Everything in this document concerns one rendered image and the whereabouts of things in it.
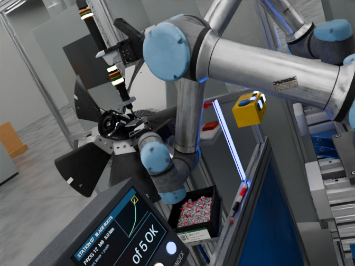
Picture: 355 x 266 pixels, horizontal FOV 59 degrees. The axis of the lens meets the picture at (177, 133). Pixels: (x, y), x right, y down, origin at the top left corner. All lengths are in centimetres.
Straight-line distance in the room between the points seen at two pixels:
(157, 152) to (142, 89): 82
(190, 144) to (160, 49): 36
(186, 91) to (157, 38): 23
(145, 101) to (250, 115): 54
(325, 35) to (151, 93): 80
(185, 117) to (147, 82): 75
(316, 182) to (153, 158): 41
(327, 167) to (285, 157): 105
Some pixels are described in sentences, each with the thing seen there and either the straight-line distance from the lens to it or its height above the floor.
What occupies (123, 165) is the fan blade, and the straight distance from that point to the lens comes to 124.
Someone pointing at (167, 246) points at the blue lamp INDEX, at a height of 113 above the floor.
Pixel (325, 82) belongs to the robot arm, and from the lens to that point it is 63.
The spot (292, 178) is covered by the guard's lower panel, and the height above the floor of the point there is 39.
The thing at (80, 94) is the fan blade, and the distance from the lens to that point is 152.
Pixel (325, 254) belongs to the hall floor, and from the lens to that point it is 210.
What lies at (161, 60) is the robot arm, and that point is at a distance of 67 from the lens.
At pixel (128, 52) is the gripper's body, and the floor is 144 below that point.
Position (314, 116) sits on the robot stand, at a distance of 129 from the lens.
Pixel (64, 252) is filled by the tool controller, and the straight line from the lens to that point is 49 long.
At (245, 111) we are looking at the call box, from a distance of 132.
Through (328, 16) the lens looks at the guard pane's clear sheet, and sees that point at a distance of 170.
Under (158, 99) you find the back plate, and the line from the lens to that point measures 152.
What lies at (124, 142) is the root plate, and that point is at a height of 112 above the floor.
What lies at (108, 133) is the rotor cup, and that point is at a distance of 128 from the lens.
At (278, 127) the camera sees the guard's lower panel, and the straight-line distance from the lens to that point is 188.
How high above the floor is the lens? 147
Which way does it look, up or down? 18 degrees down
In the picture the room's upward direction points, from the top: 23 degrees counter-clockwise
